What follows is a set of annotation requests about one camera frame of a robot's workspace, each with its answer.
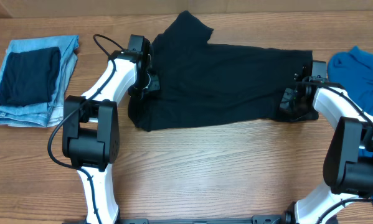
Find black t-shirt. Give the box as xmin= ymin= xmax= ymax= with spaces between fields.
xmin=128 ymin=11 xmax=318 ymax=131

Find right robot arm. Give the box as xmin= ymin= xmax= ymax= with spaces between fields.
xmin=276 ymin=61 xmax=373 ymax=223

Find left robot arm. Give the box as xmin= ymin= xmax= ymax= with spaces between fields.
xmin=60 ymin=35 xmax=160 ymax=223

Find blue t-shirt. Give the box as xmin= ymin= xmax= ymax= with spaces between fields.
xmin=326 ymin=45 xmax=373 ymax=224

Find folded light blue jeans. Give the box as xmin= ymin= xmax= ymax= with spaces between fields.
xmin=0 ymin=35 xmax=79 ymax=128

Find folded dark navy shirt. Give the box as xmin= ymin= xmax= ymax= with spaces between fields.
xmin=0 ymin=47 xmax=61 ymax=106

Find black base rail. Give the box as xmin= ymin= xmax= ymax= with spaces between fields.
xmin=116 ymin=215 xmax=281 ymax=224

